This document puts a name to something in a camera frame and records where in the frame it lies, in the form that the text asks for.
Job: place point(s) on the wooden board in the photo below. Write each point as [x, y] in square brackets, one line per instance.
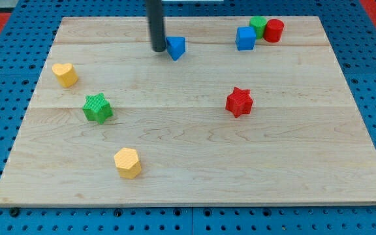
[303, 144]

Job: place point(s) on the red star block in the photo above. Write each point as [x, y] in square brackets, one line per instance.
[239, 102]

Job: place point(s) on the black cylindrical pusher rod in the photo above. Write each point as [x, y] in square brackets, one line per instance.
[154, 13]

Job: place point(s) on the green cylinder block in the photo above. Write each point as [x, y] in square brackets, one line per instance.
[258, 23]

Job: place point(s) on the blue cube block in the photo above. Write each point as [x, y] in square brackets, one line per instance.
[245, 38]

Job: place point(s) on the blue triangle block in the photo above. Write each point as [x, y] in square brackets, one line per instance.
[175, 47]

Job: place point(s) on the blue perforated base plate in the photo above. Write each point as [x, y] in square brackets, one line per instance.
[24, 45]

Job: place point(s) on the red cylinder block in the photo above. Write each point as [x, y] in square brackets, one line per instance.
[273, 31]

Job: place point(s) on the yellow heart block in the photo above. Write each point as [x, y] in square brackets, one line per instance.
[65, 74]

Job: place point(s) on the yellow hexagon block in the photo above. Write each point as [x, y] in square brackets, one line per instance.
[127, 163]

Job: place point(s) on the green star block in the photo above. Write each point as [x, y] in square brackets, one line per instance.
[97, 108]

